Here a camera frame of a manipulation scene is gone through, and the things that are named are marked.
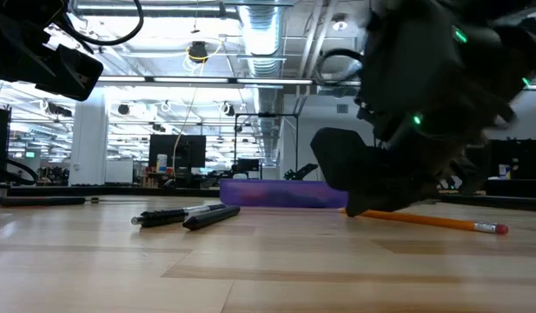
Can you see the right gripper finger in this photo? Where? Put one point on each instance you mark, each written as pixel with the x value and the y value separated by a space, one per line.
pixel 380 197

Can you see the orange pencil with red eraser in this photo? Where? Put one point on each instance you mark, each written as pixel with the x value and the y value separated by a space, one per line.
pixel 445 222

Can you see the clear pen with black grip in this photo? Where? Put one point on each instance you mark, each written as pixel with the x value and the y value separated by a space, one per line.
pixel 163 216

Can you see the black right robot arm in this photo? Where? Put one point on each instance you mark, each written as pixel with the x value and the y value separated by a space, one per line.
pixel 406 61

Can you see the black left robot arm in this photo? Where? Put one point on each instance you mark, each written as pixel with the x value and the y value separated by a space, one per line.
pixel 24 6

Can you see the black background robot arm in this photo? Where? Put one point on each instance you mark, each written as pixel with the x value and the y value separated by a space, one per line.
pixel 300 173

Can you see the purple plastic pencil box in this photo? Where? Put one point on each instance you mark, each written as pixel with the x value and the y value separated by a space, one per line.
pixel 272 193

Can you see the black cabinet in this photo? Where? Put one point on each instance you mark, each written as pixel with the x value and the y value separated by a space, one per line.
pixel 515 161

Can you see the white building pillar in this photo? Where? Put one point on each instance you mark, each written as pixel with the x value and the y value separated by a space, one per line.
pixel 88 143

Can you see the small black monitor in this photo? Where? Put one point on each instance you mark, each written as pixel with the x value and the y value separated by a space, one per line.
pixel 248 165

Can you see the white cabinet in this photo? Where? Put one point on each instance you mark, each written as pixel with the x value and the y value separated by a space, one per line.
pixel 119 171

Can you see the long ceiling light bar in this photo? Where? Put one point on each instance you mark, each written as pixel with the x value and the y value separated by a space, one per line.
pixel 193 80

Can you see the white bottle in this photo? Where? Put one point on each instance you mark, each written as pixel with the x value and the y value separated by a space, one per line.
pixel 162 163

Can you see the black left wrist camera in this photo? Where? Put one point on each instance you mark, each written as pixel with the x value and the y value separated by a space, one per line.
pixel 72 71

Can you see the black tubular stand frame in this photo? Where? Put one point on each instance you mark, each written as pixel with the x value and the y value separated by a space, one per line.
pixel 267 115

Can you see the black aluminium table frame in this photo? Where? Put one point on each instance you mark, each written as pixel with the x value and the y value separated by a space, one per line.
pixel 120 191

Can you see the black ceiling-hung camera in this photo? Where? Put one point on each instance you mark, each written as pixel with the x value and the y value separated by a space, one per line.
pixel 198 50

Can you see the silver ceiling duct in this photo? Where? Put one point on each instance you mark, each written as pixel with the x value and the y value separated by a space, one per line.
pixel 261 35

